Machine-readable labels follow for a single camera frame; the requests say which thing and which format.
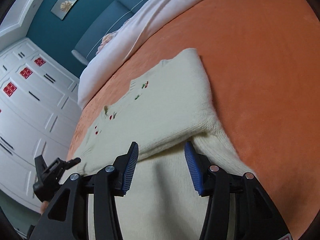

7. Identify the cream knitted sweater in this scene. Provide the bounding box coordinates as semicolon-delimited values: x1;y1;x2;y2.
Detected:
72;48;249;239

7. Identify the white panelled wardrobe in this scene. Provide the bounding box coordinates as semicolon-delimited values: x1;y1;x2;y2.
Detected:
1;38;81;212

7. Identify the orange velvet bed cover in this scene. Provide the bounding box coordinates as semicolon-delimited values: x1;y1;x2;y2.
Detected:
68;0;319;239

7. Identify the teal upholstered headboard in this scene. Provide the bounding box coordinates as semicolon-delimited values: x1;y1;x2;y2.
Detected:
72;0;148;66

